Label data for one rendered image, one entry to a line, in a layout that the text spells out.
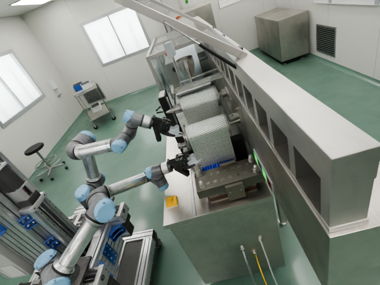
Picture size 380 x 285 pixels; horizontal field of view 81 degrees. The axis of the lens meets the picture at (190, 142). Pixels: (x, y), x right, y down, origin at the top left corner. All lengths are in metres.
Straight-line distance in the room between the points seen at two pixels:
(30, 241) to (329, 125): 1.68
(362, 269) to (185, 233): 0.97
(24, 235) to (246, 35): 6.50
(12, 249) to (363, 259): 1.82
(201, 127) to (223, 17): 5.67
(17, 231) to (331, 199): 1.61
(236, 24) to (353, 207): 6.53
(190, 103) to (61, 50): 6.21
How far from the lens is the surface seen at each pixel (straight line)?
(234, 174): 1.33
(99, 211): 1.30
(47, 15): 7.38
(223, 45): 1.00
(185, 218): 1.39
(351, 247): 0.66
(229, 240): 1.60
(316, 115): 0.54
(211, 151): 1.37
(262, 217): 1.48
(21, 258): 2.01
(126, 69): 7.03
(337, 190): 0.50
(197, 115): 1.50
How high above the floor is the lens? 1.94
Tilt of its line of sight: 32 degrees down
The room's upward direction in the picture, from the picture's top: 22 degrees counter-clockwise
